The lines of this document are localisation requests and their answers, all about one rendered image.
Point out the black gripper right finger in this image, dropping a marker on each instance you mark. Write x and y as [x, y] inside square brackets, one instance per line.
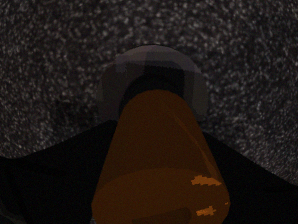
[256, 196]

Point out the orange knob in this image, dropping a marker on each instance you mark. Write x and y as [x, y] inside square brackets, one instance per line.
[159, 168]

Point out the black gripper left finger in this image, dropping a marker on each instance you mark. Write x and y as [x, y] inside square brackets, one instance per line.
[56, 185]

